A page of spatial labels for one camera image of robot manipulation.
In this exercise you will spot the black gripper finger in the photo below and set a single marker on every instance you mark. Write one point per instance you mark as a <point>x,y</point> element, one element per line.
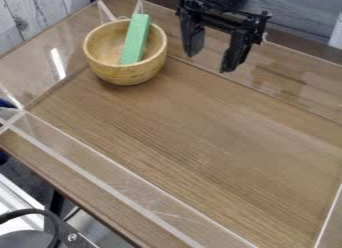
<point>193,33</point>
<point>238,50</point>

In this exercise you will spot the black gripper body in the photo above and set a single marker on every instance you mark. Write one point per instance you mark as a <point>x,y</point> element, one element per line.
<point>228,15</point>

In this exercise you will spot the green rectangular block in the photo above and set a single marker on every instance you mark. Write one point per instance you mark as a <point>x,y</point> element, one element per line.
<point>136,39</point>

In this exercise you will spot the brown wooden bowl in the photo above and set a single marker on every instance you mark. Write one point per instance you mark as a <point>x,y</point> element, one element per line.
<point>104,47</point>

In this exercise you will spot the clear acrylic tray walls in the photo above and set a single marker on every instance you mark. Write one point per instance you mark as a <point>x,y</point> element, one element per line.
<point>198,160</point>

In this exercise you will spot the blue object at left edge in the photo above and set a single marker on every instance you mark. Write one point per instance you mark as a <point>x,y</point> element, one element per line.
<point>6,104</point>

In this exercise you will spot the black table leg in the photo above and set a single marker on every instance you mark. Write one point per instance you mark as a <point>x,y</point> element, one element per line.
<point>57,203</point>

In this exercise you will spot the black metal bracket with screw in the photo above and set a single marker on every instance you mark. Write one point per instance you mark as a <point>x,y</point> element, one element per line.
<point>70,237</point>

